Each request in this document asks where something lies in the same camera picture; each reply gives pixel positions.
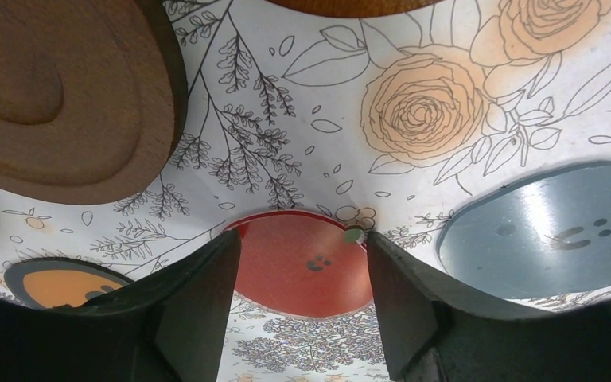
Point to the floral tablecloth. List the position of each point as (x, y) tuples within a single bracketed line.
[(389, 124)]

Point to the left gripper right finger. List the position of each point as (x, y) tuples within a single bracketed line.
[(434, 327)]

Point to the orange smiley coaster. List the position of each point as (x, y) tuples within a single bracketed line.
[(47, 283)]

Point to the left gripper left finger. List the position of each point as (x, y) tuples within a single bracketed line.
[(168, 326)]

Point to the grey blue coaster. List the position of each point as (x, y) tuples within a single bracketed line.
[(544, 235)]

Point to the brown wooden coaster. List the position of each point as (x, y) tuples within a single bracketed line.
[(353, 8), (92, 98)]

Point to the red apple coaster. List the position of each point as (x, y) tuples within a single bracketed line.
[(300, 264)]

